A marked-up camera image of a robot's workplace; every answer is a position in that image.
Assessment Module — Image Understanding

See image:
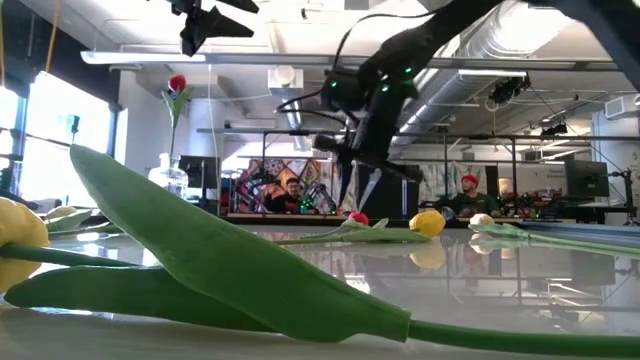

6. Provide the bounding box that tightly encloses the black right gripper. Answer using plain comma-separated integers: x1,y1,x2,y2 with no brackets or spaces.
313,92,426,212

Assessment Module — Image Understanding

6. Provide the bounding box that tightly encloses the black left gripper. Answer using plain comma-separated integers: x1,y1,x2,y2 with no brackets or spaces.
168,0,261,58

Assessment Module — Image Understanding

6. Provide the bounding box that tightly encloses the yellow artificial tulip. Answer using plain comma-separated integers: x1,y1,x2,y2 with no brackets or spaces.
0,143,640,359
273,209,447,247

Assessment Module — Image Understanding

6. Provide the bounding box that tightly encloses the dull red artificial tulip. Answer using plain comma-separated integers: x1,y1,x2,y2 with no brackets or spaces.
159,73,195,191

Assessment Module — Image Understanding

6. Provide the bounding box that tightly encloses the pale peach artificial tulip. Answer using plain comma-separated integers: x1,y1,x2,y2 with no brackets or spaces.
468,212,640,260
43,204,96,235

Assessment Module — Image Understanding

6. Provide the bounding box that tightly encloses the clear glass vase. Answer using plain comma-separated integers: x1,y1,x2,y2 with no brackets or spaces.
147,152,190,199

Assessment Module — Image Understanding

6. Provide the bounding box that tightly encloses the black cabinet panel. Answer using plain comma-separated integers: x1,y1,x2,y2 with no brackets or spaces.
357,163,421,220

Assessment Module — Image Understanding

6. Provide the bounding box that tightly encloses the person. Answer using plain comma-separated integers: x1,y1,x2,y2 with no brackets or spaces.
262,177,309,216
444,173,501,217

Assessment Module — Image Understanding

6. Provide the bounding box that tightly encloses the white patterned cloth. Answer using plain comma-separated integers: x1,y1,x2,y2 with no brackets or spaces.
419,162,489,204

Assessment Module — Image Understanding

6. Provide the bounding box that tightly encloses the colourful patchwork quilt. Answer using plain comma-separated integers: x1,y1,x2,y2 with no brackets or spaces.
234,158,359,219

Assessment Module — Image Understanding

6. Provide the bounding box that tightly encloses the white ceiling junction box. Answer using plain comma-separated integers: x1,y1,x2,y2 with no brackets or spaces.
267,64,305,99

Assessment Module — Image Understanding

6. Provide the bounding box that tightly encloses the black computer monitor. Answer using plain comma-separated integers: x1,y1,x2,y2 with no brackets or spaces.
178,155,221,202
564,159,611,199

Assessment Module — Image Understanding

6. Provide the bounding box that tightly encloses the large bright window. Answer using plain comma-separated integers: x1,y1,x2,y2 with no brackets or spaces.
19,71,112,210

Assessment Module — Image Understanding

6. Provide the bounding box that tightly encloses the black tripod stand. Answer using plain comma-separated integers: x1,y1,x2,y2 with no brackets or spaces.
607,168,640,227

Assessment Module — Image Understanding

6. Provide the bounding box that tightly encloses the black aluminium table frame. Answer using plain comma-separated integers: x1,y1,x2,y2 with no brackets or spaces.
89,213,526,227

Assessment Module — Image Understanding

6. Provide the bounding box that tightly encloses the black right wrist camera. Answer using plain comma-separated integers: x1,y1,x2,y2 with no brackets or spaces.
319,67,362,114

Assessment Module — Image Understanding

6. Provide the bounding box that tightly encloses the silver air duct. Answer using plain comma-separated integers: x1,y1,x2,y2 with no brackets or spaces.
389,0,581,151

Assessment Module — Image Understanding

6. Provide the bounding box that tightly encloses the yellow hanging cable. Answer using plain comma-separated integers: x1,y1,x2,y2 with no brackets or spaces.
43,0,62,75

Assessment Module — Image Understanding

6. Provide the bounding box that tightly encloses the black ceiling camera rig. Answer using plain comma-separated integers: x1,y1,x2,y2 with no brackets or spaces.
488,73,532,105

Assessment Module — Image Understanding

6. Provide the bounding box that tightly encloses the white wall vent unit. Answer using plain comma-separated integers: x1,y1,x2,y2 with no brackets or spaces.
603,94,627,120

